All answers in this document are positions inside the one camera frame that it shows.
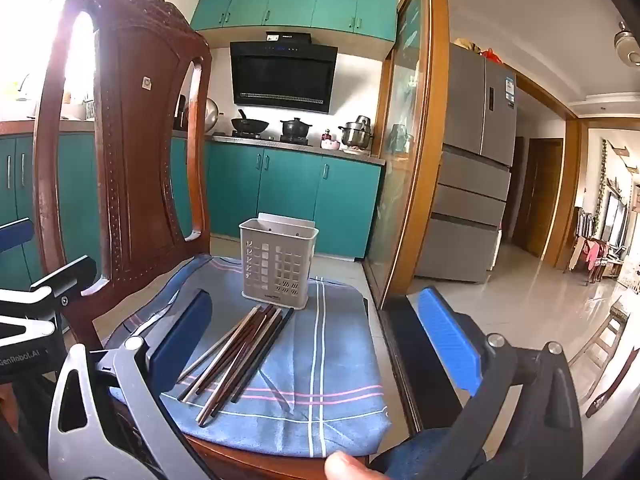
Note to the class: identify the wooden framed glass door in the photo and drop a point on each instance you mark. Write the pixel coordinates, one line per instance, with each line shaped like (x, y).
(400, 160)

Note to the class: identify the dish rack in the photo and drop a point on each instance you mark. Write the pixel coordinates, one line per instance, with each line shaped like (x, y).
(90, 110)

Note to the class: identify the silver refrigerator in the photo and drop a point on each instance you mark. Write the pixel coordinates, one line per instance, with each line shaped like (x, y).
(470, 200)

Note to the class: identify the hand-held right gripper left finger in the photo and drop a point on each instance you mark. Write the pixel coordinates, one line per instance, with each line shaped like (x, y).
(180, 335)

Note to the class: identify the teal upper cabinets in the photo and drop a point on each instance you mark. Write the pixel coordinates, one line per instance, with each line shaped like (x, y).
(290, 2)

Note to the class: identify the green vine garland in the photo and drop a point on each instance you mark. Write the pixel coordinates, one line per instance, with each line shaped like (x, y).
(602, 180)

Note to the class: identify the pile of chopsticks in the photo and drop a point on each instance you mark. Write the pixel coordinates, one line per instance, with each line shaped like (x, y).
(245, 355)

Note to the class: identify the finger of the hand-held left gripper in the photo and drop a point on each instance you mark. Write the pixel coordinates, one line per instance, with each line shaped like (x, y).
(15, 236)
(70, 275)

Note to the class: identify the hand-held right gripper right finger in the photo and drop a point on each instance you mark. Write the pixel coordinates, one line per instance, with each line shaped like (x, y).
(445, 340)

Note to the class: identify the stainless steel pot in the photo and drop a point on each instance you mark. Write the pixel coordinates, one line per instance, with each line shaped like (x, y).
(356, 134)

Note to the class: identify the black lidded pot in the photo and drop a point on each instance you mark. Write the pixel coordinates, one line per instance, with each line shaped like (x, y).
(295, 129)

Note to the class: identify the red item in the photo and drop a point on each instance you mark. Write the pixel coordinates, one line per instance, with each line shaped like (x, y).
(492, 55)

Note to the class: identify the black range hood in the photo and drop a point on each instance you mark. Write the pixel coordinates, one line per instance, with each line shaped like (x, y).
(282, 75)

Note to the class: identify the black wok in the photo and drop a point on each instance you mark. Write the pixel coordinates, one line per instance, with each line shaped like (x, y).
(249, 124)

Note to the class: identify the wooden stool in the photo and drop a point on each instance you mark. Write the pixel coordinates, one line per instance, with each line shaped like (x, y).
(602, 335)

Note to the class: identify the teal base cabinet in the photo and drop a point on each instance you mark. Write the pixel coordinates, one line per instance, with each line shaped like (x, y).
(15, 185)
(300, 195)

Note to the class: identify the person's right hand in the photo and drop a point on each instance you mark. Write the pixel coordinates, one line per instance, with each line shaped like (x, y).
(345, 467)

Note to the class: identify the blue plaid cloth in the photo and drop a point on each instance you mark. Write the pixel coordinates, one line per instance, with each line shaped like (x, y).
(325, 360)

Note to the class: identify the ceiling lamp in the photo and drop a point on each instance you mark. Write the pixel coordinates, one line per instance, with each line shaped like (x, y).
(627, 42)

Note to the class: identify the person's leg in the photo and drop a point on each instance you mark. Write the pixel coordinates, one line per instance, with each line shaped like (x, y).
(405, 455)

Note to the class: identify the grey countertop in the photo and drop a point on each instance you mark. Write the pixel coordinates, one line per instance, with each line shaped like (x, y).
(345, 154)

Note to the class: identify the clothes drying rack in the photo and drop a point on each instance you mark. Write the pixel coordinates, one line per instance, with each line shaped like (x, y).
(592, 255)

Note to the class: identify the carved wooden chair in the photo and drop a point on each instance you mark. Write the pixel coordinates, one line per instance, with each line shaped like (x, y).
(135, 160)

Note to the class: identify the pink container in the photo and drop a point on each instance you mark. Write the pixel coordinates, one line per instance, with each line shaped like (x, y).
(330, 143)

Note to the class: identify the white plastic utensil basket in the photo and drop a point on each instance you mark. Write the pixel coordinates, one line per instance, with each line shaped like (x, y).
(272, 260)

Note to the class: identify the silver wok lid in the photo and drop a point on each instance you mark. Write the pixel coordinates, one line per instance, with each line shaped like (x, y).
(212, 115)

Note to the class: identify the brown wooden door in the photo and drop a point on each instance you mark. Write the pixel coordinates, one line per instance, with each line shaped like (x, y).
(537, 195)

